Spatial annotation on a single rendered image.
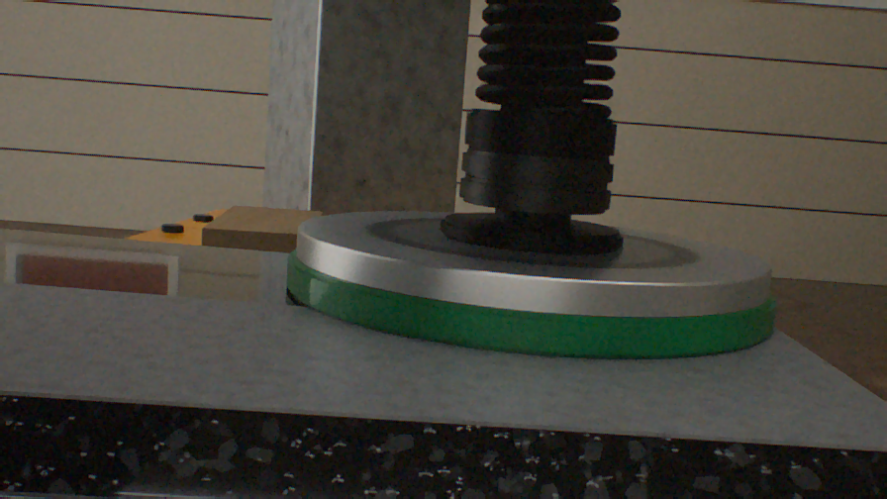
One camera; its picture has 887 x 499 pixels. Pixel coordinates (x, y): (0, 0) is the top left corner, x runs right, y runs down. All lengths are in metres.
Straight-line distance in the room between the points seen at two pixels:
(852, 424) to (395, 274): 0.16
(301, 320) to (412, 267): 0.05
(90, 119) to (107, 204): 0.59
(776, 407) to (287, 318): 0.18
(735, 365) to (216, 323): 0.19
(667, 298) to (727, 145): 6.44
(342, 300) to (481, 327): 0.06
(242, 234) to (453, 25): 0.41
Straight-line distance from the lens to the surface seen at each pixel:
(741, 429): 0.28
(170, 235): 1.17
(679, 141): 6.69
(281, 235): 0.86
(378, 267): 0.35
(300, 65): 1.13
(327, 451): 0.25
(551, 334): 0.33
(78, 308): 0.37
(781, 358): 0.38
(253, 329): 0.34
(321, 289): 0.37
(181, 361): 0.30
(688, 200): 6.79
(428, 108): 1.13
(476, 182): 0.41
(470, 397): 0.28
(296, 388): 0.28
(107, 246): 0.52
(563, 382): 0.30
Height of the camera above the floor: 0.95
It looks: 8 degrees down
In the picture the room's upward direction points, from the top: 4 degrees clockwise
